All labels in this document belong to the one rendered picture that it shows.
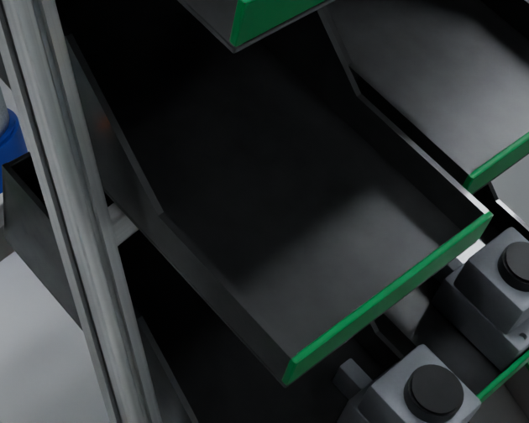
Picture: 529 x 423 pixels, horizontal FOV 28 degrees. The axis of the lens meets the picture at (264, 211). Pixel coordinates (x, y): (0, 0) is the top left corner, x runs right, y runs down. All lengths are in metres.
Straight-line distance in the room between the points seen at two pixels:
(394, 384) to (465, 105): 0.16
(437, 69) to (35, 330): 0.79
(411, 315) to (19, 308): 0.74
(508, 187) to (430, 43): 1.49
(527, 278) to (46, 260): 0.28
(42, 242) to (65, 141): 0.16
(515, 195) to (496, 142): 1.57
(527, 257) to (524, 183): 1.53
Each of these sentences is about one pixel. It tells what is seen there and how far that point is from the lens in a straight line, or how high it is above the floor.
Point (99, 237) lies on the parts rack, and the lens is 0.49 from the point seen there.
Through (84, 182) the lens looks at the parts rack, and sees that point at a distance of 0.47.
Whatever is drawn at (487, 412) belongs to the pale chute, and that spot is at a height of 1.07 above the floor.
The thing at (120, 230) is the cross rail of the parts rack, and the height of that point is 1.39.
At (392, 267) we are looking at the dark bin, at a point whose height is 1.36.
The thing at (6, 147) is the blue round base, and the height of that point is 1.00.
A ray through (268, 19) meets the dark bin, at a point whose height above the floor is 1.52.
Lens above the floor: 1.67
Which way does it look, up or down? 35 degrees down
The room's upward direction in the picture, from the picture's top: 8 degrees counter-clockwise
